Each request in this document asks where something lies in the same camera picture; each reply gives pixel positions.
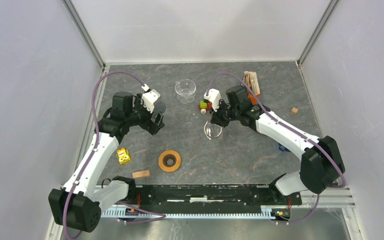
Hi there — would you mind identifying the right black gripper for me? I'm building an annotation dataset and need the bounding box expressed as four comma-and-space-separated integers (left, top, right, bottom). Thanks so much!
208, 99, 240, 129

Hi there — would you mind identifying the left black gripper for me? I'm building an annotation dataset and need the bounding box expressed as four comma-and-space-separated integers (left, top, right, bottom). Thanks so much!
125, 94, 164, 135

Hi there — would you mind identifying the small glass beaker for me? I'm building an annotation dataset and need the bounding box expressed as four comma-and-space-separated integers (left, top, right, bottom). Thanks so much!
203, 121, 223, 140

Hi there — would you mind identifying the wooden ring stand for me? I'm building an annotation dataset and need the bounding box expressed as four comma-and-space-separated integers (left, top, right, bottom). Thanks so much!
158, 150, 182, 173

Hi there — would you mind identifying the blue plastic dripper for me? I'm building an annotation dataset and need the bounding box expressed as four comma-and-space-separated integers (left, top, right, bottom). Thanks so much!
277, 142, 291, 153

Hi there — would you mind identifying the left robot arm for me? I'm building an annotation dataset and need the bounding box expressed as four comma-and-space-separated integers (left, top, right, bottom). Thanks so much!
48, 89, 166, 233

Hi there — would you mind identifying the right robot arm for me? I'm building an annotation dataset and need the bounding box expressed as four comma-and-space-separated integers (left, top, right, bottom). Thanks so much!
203, 85, 346, 204

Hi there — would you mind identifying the smoky grey dripper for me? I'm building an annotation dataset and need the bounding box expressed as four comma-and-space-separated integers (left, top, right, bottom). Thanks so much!
154, 100, 166, 115

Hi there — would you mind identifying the orange coffee filter box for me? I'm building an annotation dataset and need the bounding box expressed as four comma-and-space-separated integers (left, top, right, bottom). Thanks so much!
242, 71, 261, 105

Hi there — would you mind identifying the clear plastic dripper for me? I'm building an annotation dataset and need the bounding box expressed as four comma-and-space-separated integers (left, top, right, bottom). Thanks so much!
174, 79, 197, 104

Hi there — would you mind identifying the toy brick car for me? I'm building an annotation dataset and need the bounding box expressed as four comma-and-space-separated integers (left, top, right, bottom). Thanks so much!
197, 100, 212, 114

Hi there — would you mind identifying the yellow juice carton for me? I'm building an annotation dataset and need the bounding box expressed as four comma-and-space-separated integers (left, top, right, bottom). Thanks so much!
116, 147, 131, 165

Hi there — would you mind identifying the small wooden block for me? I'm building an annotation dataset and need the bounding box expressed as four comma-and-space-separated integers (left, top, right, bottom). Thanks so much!
132, 169, 151, 179

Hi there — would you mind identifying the small wooden cube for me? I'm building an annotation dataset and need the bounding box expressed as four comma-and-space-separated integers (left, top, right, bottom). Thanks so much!
290, 107, 299, 115

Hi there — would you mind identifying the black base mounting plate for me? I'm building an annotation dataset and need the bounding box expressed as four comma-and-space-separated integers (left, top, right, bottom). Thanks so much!
123, 184, 302, 214

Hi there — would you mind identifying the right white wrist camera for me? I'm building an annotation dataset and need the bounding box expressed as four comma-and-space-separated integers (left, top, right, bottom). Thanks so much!
203, 88, 222, 112

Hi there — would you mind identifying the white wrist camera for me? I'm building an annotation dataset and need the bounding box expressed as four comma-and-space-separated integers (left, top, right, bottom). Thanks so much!
203, 88, 222, 112
141, 89, 161, 113

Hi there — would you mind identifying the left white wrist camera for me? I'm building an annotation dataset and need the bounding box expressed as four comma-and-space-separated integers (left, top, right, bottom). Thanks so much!
141, 89, 161, 113

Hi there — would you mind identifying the white slotted cable duct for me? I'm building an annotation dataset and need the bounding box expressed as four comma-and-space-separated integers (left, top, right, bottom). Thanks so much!
101, 205, 291, 221

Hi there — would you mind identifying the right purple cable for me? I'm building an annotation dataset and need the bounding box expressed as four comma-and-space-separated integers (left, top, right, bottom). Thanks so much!
205, 72, 347, 226

